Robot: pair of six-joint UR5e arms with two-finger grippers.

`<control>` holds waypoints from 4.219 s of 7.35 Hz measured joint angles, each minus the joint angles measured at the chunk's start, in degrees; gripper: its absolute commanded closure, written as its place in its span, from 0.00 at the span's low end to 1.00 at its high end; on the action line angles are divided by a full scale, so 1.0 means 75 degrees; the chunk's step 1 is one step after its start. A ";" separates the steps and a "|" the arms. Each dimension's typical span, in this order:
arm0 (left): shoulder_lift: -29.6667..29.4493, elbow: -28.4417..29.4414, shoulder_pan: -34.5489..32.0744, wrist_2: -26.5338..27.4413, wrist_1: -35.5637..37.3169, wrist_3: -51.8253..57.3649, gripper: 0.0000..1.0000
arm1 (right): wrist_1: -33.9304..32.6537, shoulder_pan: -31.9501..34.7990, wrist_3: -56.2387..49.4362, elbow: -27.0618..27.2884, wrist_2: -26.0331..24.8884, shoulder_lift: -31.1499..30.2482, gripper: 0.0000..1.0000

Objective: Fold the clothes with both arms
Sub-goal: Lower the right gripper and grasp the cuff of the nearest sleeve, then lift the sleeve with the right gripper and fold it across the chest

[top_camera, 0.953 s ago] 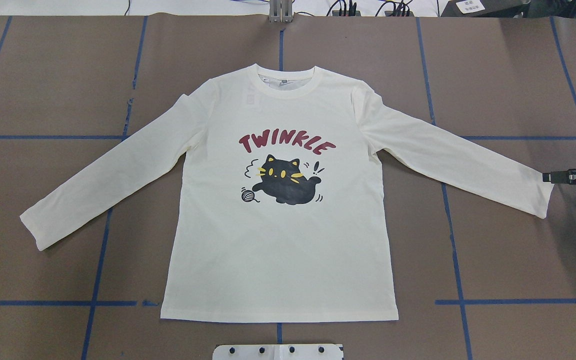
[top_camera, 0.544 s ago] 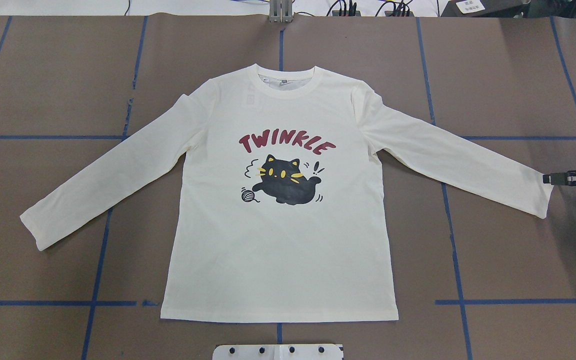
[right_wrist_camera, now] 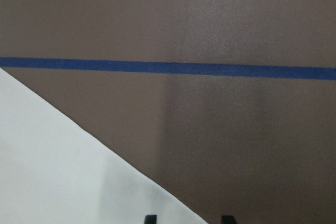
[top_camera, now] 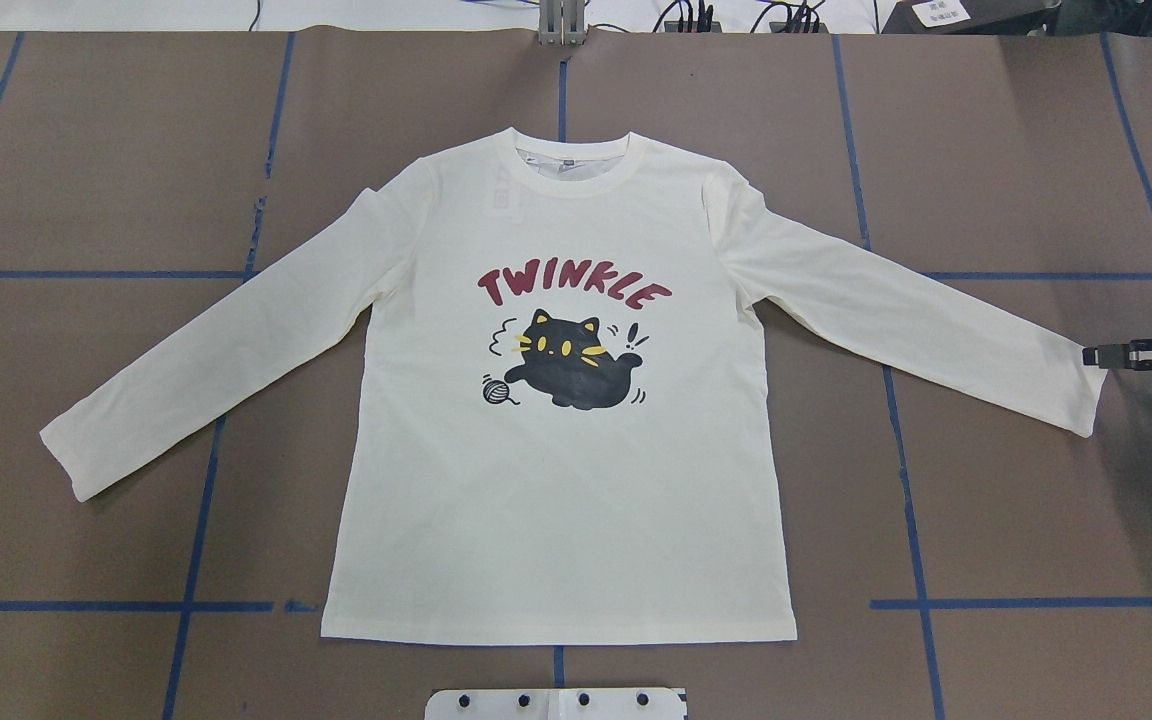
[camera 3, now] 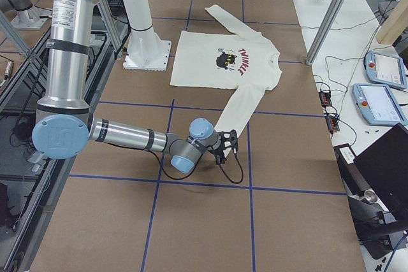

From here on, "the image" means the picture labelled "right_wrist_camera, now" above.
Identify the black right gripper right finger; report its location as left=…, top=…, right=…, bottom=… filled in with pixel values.
left=221, top=215, right=237, bottom=224

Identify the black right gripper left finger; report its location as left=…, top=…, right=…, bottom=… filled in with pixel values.
left=144, top=215, right=157, bottom=224

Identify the cream long-sleeve cat shirt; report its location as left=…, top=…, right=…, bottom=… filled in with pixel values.
left=1, top=71, right=203, bottom=223

